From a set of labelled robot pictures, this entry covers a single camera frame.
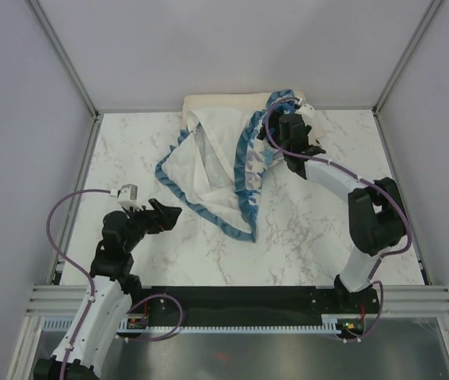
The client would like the aluminium frame post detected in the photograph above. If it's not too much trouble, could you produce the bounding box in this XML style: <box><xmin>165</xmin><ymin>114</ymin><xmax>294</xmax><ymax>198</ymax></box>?
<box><xmin>25</xmin><ymin>0</ymin><xmax>100</xmax><ymax>120</ymax></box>
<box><xmin>371</xmin><ymin>0</ymin><xmax>445</xmax><ymax>118</ymax></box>

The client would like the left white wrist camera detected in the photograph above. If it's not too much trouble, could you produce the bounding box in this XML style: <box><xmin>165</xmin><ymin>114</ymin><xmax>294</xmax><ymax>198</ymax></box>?
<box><xmin>117</xmin><ymin>184</ymin><xmax>144</xmax><ymax>212</ymax></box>

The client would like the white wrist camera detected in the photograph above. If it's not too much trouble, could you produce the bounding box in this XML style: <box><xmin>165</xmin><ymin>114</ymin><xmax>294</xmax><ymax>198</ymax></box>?
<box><xmin>117</xmin><ymin>184</ymin><xmax>144</xmax><ymax>212</ymax></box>
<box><xmin>295</xmin><ymin>103</ymin><xmax>324</xmax><ymax>139</ymax></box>

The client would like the blue frilled white pillowcase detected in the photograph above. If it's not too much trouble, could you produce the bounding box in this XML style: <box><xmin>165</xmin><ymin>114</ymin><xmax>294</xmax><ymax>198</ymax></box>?
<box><xmin>155</xmin><ymin>96</ymin><xmax>293</xmax><ymax>241</ymax></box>

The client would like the aluminium front frame rail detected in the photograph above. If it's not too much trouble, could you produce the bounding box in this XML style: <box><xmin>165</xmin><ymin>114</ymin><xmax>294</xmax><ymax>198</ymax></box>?
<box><xmin>26</xmin><ymin>285</ymin><xmax>449</xmax><ymax>317</ymax></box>

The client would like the white slotted cable duct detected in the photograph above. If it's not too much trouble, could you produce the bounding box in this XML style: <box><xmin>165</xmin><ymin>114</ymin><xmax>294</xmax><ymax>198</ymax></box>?
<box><xmin>42</xmin><ymin>313</ymin><xmax>337</xmax><ymax>333</ymax></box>

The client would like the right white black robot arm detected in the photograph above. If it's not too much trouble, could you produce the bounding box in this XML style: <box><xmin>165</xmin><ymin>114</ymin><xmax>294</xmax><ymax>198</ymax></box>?
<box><xmin>266</xmin><ymin>112</ymin><xmax>410</xmax><ymax>313</ymax></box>

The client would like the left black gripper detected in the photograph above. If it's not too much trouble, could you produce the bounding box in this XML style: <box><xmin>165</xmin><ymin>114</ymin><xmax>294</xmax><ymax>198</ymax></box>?
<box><xmin>123</xmin><ymin>198</ymin><xmax>181</xmax><ymax>252</ymax></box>

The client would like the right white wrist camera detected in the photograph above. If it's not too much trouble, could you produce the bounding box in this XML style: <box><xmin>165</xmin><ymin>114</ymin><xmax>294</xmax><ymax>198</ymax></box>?
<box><xmin>295</xmin><ymin>103</ymin><xmax>324</xmax><ymax>139</ymax></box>

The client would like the right aluminium frame post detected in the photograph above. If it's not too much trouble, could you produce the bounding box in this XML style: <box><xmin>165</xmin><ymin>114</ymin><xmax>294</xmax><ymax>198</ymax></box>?
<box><xmin>371</xmin><ymin>0</ymin><xmax>445</xmax><ymax>118</ymax></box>

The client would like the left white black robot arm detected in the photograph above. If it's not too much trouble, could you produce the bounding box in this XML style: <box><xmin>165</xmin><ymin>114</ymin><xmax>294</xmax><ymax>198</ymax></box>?
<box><xmin>33</xmin><ymin>199</ymin><xmax>182</xmax><ymax>379</ymax></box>

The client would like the left aluminium frame post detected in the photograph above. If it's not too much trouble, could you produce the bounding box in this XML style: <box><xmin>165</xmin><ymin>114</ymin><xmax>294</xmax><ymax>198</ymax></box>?
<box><xmin>25</xmin><ymin>0</ymin><xmax>100</xmax><ymax>120</ymax></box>

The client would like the cream white pillow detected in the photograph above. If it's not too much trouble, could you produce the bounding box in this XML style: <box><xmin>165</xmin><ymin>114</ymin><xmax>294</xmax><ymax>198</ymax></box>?
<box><xmin>180</xmin><ymin>90</ymin><xmax>322</xmax><ymax>144</ymax></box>

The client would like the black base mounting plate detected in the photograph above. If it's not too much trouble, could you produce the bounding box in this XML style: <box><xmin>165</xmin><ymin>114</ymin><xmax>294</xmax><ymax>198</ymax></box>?
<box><xmin>133</xmin><ymin>286</ymin><xmax>379</xmax><ymax>325</ymax></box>

